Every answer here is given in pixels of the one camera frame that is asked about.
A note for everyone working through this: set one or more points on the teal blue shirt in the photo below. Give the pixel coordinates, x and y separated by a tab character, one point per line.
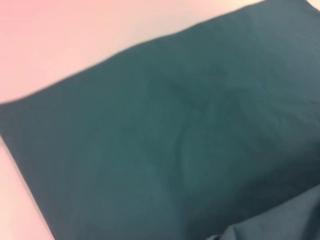
162	125

